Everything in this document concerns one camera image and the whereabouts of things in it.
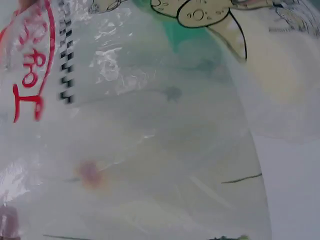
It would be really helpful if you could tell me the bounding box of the person's left hand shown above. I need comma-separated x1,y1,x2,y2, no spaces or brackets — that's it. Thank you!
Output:
0,204,21,240

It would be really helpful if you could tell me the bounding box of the clear plastic bag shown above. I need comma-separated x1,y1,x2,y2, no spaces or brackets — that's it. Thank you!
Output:
0,0,273,240

